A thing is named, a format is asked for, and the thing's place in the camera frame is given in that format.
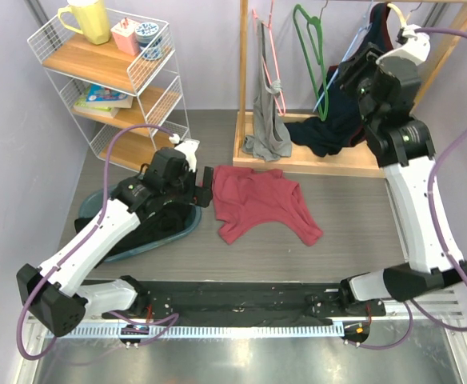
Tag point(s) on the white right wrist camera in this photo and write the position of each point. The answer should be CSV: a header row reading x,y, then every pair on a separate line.
x,y
416,46

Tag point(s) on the slotted aluminium cable rail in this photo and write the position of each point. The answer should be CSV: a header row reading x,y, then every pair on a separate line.
x,y
124,331

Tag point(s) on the teal plastic laundry basin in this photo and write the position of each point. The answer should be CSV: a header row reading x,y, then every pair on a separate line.
x,y
88,210

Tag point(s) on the light blue hanger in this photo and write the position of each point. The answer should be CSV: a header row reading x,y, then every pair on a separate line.
x,y
366,24

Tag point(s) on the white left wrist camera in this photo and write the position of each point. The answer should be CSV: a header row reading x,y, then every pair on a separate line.
x,y
188,147

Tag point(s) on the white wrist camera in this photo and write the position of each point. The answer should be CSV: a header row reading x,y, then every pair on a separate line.
x,y
416,46
188,147

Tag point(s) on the blue cover book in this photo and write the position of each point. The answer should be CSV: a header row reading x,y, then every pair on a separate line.
x,y
106,97

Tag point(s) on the navy tank top red trim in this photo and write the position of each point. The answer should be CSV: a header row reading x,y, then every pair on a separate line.
x,y
343,127

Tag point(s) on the grey tank top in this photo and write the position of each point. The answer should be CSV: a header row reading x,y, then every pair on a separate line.
x,y
270,139

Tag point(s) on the pink small box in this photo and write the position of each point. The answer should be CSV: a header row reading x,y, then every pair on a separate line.
x,y
123,33

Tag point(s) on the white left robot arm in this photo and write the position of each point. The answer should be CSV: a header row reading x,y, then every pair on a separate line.
x,y
54,292

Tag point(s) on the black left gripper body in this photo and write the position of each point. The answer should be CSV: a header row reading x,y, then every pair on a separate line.
x,y
185,189

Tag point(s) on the yellow mug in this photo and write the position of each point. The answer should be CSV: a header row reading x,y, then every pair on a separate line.
x,y
92,18

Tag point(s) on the cream white hanger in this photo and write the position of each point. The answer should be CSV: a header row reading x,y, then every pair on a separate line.
x,y
401,17

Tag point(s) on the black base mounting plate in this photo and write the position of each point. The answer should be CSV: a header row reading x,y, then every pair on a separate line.
x,y
250,304

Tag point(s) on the green hanger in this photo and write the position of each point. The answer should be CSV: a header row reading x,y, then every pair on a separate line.
x,y
310,36

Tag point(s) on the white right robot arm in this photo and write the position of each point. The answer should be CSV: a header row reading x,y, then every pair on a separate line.
x,y
405,154

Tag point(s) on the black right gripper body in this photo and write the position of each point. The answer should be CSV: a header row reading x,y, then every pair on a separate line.
x,y
358,78

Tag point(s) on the green cover book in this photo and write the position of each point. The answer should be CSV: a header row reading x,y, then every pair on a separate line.
x,y
82,106

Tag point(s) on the blue white patterned cup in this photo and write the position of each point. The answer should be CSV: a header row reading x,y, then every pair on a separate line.
x,y
150,44

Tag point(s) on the white wire wooden shelf rack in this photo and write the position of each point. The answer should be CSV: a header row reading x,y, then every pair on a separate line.
x,y
73,64

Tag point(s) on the pink hanger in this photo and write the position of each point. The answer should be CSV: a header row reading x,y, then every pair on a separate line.
x,y
271,60

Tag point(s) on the wooden clothes rack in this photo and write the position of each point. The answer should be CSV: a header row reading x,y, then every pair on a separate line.
x,y
353,162

